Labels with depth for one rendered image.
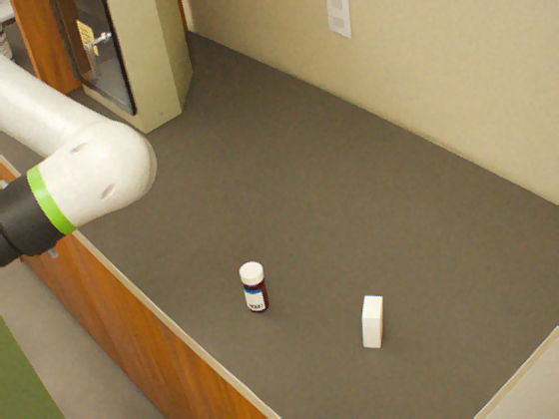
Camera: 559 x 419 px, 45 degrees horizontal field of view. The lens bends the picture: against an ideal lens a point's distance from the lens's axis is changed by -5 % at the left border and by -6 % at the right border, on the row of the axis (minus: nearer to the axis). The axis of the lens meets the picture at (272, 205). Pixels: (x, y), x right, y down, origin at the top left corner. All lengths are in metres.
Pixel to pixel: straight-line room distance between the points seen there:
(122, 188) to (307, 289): 0.54
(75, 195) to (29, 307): 1.99
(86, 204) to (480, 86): 0.89
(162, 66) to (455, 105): 0.68
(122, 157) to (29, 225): 0.14
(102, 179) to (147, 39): 0.87
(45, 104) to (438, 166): 0.86
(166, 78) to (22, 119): 0.78
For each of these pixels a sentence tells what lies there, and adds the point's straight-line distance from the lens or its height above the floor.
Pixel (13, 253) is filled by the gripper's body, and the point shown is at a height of 1.35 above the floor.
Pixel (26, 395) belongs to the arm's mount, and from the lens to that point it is 1.00.
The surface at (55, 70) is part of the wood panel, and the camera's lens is 1.97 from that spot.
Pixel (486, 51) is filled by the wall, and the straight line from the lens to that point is 1.40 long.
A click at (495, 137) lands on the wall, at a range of 1.49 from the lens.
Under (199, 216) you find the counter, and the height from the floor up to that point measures 0.94.
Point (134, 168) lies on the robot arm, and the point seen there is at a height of 1.41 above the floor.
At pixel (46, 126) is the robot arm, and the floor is 1.41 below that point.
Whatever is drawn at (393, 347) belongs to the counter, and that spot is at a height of 0.94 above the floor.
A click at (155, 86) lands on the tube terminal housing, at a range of 1.69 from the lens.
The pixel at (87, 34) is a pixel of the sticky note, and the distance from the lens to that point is 1.72.
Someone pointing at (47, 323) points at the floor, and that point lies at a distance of 2.70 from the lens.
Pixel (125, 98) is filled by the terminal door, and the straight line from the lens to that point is 1.69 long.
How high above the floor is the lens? 1.88
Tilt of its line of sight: 41 degrees down
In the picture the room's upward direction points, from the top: 10 degrees counter-clockwise
